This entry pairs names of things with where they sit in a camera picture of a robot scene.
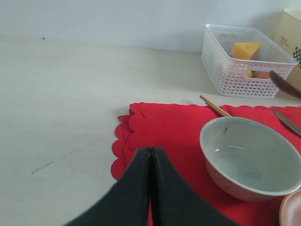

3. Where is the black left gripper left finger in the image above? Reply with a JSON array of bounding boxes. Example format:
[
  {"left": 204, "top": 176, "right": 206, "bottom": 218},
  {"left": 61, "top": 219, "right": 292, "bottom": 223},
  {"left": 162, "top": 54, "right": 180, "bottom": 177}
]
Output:
[{"left": 66, "top": 147, "right": 151, "bottom": 226}]

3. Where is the pale green ceramic bowl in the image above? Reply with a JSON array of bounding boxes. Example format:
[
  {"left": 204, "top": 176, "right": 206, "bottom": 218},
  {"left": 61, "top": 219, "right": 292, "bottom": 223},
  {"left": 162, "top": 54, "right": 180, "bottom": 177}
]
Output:
[{"left": 200, "top": 117, "right": 301, "bottom": 202}]

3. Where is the yellow lemon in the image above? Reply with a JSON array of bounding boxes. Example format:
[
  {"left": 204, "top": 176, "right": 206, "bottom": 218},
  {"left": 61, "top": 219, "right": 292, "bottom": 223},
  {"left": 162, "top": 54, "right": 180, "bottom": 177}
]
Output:
[{"left": 246, "top": 71, "right": 253, "bottom": 78}]

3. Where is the dark wooden spoon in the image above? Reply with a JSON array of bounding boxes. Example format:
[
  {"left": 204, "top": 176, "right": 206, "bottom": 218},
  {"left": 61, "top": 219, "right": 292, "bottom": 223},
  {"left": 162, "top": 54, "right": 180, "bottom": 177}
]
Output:
[{"left": 270, "top": 71, "right": 301, "bottom": 99}]

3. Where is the steel table knife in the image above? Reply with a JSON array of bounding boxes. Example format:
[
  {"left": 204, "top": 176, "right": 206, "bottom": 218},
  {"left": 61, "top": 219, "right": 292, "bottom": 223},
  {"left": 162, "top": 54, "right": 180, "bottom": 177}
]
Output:
[{"left": 272, "top": 109, "right": 301, "bottom": 136}]

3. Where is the cream plastic bin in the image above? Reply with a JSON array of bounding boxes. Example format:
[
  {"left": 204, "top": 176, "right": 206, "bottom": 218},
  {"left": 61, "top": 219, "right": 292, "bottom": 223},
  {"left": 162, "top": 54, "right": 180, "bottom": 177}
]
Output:
[{"left": 274, "top": 8, "right": 301, "bottom": 90}]

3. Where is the brown egg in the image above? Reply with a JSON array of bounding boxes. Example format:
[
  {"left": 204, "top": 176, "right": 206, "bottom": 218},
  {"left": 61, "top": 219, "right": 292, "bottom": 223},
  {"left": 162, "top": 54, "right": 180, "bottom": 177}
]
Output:
[{"left": 252, "top": 71, "right": 270, "bottom": 79}]

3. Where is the yellow cheese wedge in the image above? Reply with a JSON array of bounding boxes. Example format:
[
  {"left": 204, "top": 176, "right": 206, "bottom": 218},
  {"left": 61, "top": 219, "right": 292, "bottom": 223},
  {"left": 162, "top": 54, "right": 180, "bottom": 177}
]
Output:
[{"left": 231, "top": 42, "right": 262, "bottom": 60}]

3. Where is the red scalloped table cloth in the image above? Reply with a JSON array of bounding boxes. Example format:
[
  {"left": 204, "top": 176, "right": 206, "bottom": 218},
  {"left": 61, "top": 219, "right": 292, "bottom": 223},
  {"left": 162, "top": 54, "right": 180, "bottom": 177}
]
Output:
[{"left": 110, "top": 102, "right": 301, "bottom": 226}]

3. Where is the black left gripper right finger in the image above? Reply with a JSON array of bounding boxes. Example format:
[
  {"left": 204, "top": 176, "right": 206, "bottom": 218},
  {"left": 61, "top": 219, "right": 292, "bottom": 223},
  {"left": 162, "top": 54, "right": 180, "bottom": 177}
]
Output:
[{"left": 150, "top": 147, "right": 237, "bottom": 226}]

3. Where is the white perforated plastic basket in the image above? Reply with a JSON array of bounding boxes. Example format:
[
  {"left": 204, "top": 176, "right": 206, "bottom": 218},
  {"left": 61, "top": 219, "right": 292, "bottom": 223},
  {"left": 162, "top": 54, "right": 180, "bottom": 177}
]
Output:
[{"left": 201, "top": 24, "right": 298, "bottom": 99}]

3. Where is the brown wooden plate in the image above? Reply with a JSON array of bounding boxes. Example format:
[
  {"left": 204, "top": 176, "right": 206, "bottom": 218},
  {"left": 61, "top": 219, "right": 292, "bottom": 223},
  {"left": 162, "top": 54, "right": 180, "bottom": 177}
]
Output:
[{"left": 279, "top": 189, "right": 301, "bottom": 226}]

